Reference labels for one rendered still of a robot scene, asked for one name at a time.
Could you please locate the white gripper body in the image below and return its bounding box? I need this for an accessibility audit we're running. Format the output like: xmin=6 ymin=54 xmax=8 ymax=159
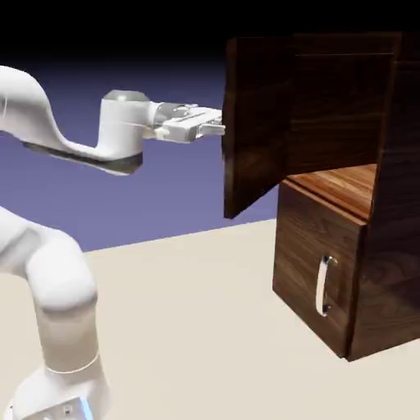
xmin=154 ymin=108 xmax=224 ymax=144

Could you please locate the dark wood door without visible handle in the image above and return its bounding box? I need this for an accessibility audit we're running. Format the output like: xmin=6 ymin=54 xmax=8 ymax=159
xmin=221 ymin=35 xmax=295 ymax=220

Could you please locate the dark wood cabinet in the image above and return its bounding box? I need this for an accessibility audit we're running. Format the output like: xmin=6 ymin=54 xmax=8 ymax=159
xmin=272 ymin=30 xmax=420 ymax=363

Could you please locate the dark wood door with handle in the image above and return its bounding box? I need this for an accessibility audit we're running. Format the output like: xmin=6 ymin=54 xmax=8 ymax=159
xmin=272 ymin=179 xmax=368 ymax=359

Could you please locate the curved silver door handle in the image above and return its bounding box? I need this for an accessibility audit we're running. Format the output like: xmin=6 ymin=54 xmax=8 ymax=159
xmin=315 ymin=254 xmax=340 ymax=318

